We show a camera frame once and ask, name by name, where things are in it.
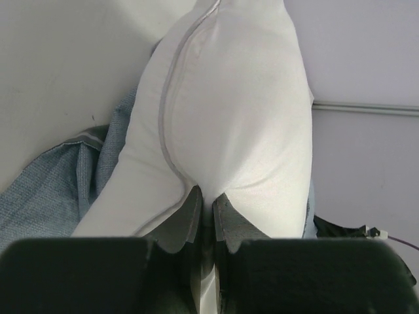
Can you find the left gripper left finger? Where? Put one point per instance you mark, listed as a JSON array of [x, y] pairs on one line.
[[156, 273]]

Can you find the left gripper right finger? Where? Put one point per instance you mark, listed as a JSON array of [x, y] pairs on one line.
[[257, 274]]

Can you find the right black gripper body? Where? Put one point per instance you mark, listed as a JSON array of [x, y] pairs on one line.
[[327, 229]]

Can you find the grey striped pillowcase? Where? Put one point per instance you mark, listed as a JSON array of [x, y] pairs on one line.
[[54, 191]]

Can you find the white pillow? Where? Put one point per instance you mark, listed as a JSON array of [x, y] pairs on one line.
[[223, 104]]

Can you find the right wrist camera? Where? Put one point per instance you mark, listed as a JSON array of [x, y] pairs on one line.
[[375, 233]]

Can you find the left aluminium frame post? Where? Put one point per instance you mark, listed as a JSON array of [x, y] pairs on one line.
[[394, 110]]

